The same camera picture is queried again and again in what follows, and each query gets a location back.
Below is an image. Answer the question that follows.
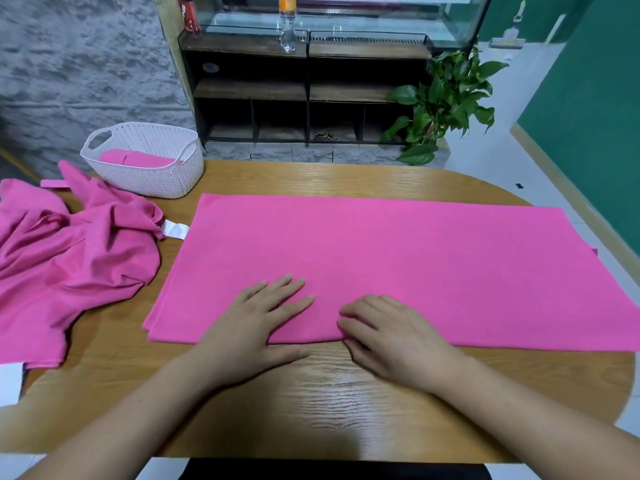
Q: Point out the person's left hand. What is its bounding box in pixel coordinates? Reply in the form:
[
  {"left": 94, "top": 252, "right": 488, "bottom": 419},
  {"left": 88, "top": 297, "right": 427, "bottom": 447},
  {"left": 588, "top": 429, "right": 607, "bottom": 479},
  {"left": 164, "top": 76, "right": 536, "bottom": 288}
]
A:
[{"left": 194, "top": 273, "right": 317, "bottom": 389}]

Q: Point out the person's right hand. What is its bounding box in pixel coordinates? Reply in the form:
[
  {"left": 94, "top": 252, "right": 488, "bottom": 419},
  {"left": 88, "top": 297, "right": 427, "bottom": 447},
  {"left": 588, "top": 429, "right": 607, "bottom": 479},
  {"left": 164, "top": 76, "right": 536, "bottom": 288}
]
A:
[{"left": 336, "top": 293, "right": 467, "bottom": 395}]

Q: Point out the pink towel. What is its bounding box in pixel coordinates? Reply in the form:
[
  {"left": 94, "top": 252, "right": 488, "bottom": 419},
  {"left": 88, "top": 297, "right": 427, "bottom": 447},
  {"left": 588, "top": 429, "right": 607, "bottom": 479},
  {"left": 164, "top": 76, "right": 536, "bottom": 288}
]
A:
[
  {"left": 97, "top": 149, "right": 177, "bottom": 170},
  {"left": 141, "top": 191, "right": 640, "bottom": 354}
]

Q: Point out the white woven plastic basket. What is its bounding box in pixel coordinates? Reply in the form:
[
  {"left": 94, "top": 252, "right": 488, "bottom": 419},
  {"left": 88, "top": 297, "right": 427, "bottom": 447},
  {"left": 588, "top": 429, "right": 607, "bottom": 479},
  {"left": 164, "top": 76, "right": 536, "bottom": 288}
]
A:
[{"left": 79, "top": 121, "right": 207, "bottom": 202}]

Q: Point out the pile of pink cloths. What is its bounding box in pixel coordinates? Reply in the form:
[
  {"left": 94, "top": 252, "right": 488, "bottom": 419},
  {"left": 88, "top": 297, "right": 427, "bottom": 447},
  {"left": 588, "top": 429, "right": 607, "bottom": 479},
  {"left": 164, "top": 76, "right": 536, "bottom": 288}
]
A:
[{"left": 0, "top": 159, "right": 192, "bottom": 408}]

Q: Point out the person's left forearm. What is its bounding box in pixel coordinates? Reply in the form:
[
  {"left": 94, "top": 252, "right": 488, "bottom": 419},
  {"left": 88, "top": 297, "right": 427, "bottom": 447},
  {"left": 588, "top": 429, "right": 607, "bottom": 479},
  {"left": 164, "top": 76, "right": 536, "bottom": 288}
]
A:
[{"left": 18, "top": 353, "right": 233, "bottom": 480}]

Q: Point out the person's right forearm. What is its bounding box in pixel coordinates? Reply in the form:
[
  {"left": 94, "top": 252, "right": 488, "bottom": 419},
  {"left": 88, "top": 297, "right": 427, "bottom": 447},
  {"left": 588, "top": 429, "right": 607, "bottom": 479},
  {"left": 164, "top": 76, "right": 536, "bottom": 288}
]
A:
[{"left": 428, "top": 353, "right": 640, "bottom": 480}]

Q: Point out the dark wooden shelf cabinet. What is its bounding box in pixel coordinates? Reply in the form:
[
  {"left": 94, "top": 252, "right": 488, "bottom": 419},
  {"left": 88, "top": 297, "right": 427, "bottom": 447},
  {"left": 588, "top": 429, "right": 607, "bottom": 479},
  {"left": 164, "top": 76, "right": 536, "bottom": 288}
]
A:
[{"left": 177, "top": 33, "right": 452, "bottom": 147}]

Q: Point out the green potted plant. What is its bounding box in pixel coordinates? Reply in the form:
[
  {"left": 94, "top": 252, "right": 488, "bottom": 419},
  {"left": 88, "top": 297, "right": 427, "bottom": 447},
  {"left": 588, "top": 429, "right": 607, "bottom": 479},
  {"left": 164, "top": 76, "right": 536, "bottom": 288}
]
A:
[{"left": 381, "top": 47, "right": 512, "bottom": 169}]

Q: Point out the clear bottle with orange label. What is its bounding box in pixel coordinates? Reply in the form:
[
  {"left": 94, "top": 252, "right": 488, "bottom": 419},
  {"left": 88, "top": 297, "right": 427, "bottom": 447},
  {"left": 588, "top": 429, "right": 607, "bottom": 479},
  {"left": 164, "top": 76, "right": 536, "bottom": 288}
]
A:
[{"left": 277, "top": 0, "right": 300, "bottom": 55}]

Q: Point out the white mop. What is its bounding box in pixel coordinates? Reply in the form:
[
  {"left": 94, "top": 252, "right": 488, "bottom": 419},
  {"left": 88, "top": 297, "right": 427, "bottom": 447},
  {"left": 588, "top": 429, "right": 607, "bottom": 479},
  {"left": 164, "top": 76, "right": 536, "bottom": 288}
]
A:
[{"left": 489, "top": 0, "right": 528, "bottom": 50}]

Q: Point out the red label cola bottle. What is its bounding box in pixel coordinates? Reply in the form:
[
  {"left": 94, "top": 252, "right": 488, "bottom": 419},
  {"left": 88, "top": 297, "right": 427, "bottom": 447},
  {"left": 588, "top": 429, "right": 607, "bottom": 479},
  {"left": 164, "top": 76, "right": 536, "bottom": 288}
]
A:
[{"left": 177, "top": 0, "right": 203, "bottom": 37}]

